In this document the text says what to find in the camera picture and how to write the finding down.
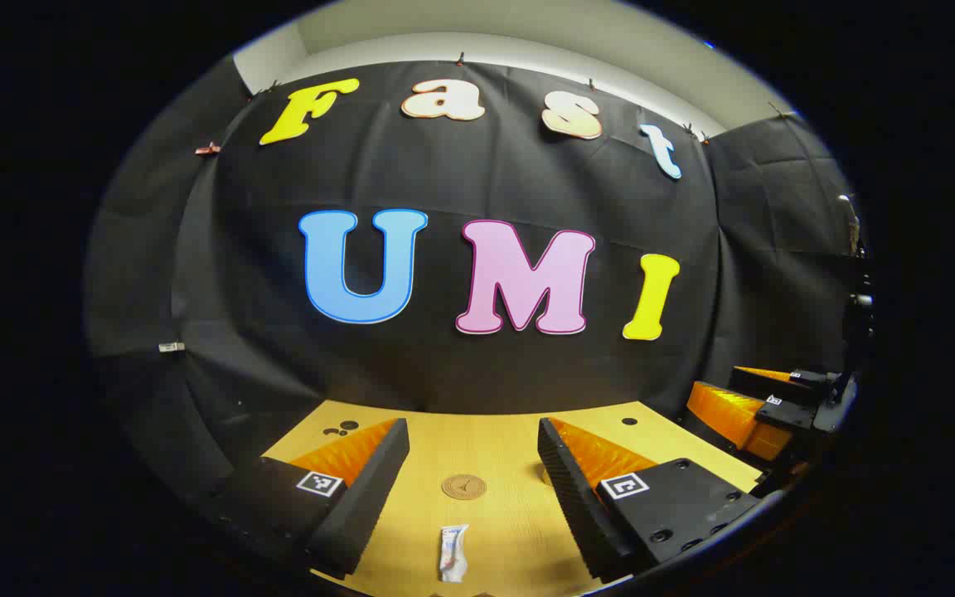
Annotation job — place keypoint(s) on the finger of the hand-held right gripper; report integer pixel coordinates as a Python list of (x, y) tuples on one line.
[(768, 388), (730, 419)]

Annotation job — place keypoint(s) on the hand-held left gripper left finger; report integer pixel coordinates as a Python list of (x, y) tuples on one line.
[(370, 489)]

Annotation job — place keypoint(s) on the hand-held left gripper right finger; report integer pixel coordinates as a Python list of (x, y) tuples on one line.
[(577, 489)]

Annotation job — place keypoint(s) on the round cork coaster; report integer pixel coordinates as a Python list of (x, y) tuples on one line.
[(463, 487)]

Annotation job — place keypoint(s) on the white toothpaste tube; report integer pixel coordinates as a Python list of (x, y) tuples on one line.
[(453, 551)]

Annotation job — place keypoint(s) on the wooden desktop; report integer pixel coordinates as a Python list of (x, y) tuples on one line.
[(486, 448)]

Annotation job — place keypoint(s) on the silver metal clip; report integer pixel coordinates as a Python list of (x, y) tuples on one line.
[(171, 347)]

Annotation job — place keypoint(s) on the black backdrop cloth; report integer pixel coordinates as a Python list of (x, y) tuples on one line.
[(444, 174)]

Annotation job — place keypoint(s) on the red cloth clip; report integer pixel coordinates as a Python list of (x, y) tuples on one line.
[(208, 149)]

